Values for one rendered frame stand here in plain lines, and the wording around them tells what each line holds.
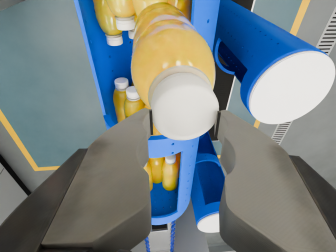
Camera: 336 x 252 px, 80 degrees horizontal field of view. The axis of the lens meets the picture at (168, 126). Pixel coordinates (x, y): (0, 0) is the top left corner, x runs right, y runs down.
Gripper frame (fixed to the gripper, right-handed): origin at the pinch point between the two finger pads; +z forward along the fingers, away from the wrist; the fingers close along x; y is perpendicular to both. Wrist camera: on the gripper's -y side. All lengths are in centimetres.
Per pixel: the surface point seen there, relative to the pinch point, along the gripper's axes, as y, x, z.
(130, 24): -1.4, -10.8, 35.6
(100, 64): 8.4, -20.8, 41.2
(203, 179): 124, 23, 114
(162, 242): 170, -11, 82
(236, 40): 8, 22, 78
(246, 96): 22, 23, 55
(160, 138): 22.3, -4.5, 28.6
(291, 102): 25, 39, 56
